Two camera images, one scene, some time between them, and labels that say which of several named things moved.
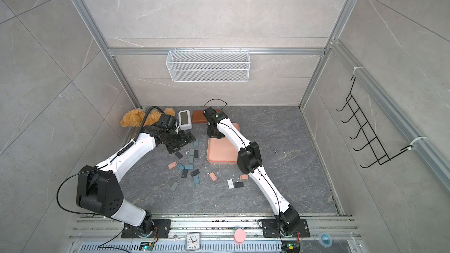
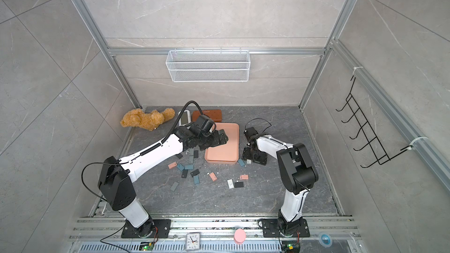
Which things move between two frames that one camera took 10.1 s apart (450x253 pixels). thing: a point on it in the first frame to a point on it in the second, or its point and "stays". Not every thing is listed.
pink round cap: x=239 y=236 stays
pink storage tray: x=220 y=151 stays
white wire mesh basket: x=208 y=66 stays
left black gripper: x=185 y=140 to x=218 y=141
